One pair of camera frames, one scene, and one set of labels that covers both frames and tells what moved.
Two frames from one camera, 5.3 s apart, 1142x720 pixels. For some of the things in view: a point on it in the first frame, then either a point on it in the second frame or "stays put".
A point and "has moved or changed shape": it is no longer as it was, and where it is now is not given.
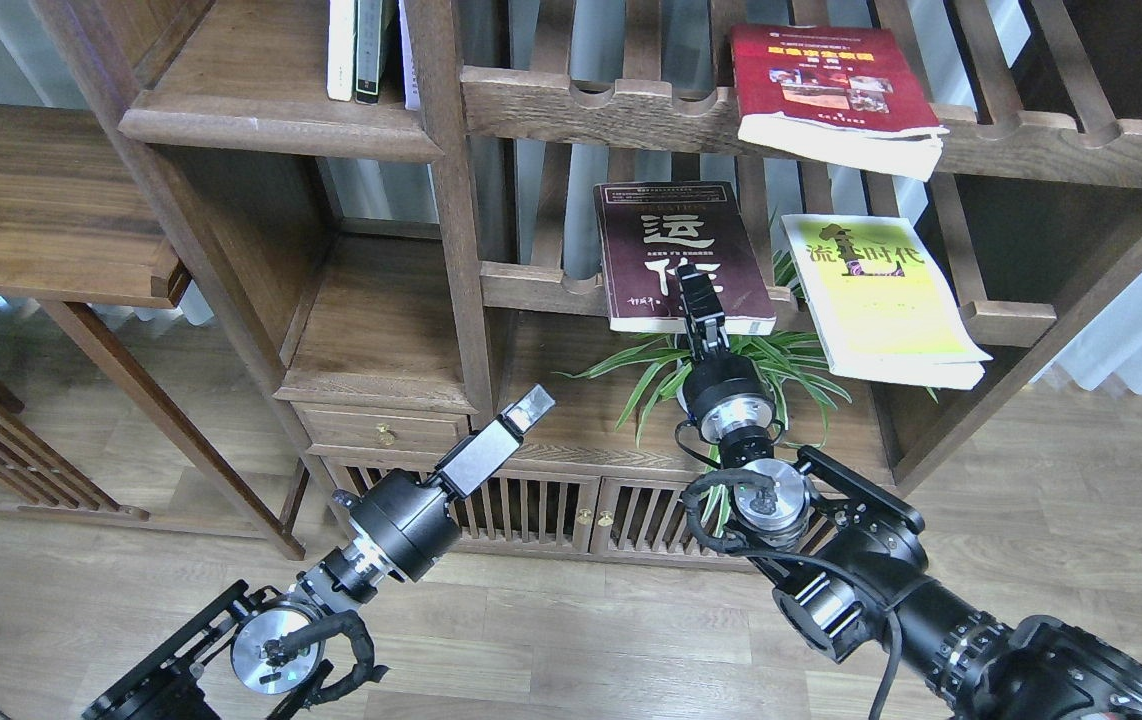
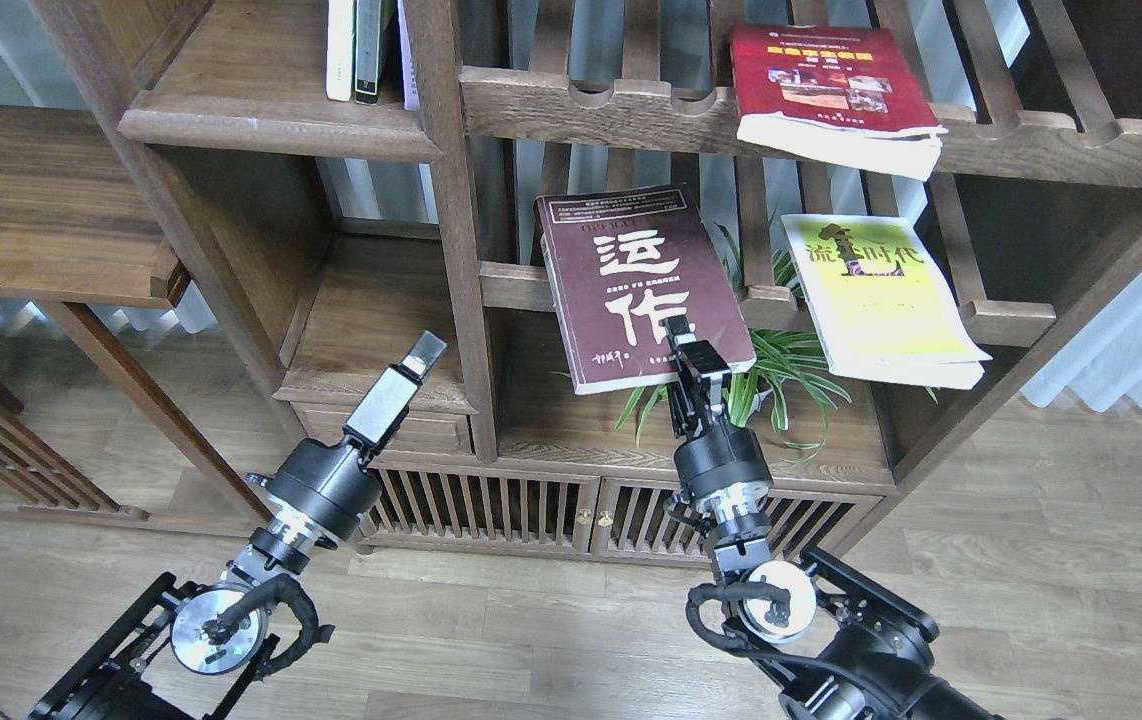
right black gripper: (703, 313) → (698, 394)
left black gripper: (469, 466) → (376, 419)
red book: (855, 93) stays put
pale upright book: (410, 83) stays put
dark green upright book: (367, 26) stays put
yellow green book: (882, 301) stays put
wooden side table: (34, 203) stays put
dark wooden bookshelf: (714, 235) stays put
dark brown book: (647, 230) has moved or changed shape
